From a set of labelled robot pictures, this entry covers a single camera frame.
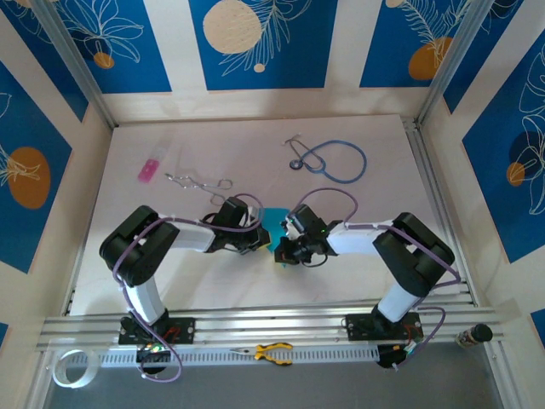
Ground blue cloth sheet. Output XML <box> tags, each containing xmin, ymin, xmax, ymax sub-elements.
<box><xmin>260</xmin><ymin>206</ymin><xmax>290</xmax><ymax>257</ymax></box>

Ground metal forceps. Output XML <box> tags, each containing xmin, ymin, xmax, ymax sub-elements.
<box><xmin>164</xmin><ymin>171</ymin><xmax>234</xmax><ymax>206</ymax></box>

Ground blue stethoscope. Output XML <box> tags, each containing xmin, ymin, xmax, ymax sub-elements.
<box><xmin>280</xmin><ymin>132</ymin><xmax>368</xmax><ymax>185</ymax></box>

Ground clear bottle with pink liquid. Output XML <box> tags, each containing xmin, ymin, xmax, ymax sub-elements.
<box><xmin>138</xmin><ymin>142</ymin><xmax>170</xmax><ymax>184</ymax></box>

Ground yellow black pliers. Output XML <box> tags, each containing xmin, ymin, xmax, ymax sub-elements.
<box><xmin>229</xmin><ymin>342</ymin><xmax>295</xmax><ymax>366</ymax></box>

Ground small dark capped bottle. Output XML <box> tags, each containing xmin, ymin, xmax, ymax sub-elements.
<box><xmin>456</xmin><ymin>323</ymin><xmax>494</xmax><ymax>349</ymax></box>

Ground clear tape roll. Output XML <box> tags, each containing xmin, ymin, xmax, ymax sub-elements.
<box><xmin>51</xmin><ymin>349</ymin><xmax>100</xmax><ymax>389</ymax></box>

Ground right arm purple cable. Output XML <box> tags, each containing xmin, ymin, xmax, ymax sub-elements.
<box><xmin>295</xmin><ymin>187</ymin><xmax>462</xmax><ymax>372</ymax></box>

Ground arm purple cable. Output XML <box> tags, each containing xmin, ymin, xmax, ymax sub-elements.
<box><xmin>112</xmin><ymin>193</ymin><xmax>267</xmax><ymax>383</ymax></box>
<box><xmin>295</xmin><ymin>187</ymin><xmax>462</xmax><ymax>372</ymax></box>

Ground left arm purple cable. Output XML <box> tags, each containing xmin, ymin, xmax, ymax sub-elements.
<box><xmin>112</xmin><ymin>193</ymin><xmax>267</xmax><ymax>383</ymax></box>

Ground aluminium mounting rail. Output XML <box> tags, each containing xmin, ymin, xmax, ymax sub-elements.
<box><xmin>36</xmin><ymin>297</ymin><xmax>506</xmax><ymax>353</ymax></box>

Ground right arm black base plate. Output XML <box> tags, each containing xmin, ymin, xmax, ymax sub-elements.
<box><xmin>345</xmin><ymin>314</ymin><xmax>423</xmax><ymax>342</ymax></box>

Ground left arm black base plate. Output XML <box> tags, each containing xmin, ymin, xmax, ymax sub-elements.
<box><xmin>118</xmin><ymin>317</ymin><xmax>197</xmax><ymax>345</ymax></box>

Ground white slotted cable duct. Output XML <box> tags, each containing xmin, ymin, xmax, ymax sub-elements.
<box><xmin>100</xmin><ymin>343</ymin><xmax>380</xmax><ymax>366</ymax></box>

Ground aluminium side rail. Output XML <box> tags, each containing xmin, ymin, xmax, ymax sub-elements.
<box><xmin>402</xmin><ymin>117</ymin><xmax>478</xmax><ymax>306</ymax></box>
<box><xmin>62</xmin><ymin>242</ymin><xmax>89</xmax><ymax>317</ymax></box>

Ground aluminium frame post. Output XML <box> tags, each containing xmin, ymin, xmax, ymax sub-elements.
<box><xmin>416</xmin><ymin>0</ymin><xmax>498</xmax><ymax>125</ymax></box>
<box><xmin>32</xmin><ymin>0</ymin><xmax>118</xmax><ymax>129</ymax></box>

